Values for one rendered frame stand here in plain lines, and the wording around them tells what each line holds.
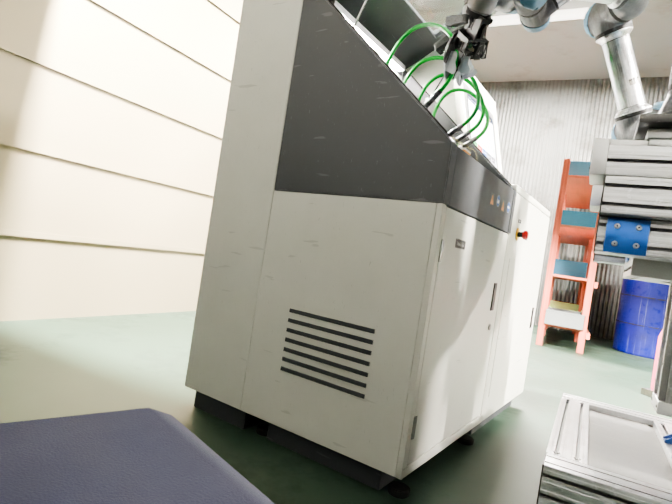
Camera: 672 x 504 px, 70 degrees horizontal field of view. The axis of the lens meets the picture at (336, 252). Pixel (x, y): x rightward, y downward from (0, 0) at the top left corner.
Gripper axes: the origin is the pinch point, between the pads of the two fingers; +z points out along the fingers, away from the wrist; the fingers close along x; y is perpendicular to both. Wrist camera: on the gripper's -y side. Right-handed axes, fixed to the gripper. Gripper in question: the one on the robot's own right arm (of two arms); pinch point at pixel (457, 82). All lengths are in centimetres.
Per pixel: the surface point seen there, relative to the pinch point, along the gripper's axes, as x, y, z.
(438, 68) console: 36.7, -24.6, -21.4
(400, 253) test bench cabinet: -33, 5, 59
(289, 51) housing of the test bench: -33, -45, -1
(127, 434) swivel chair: -135, 42, 71
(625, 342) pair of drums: 469, 43, 113
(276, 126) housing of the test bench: -33, -46, 24
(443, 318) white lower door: -21, 15, 75
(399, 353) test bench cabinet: -33, 9, 85
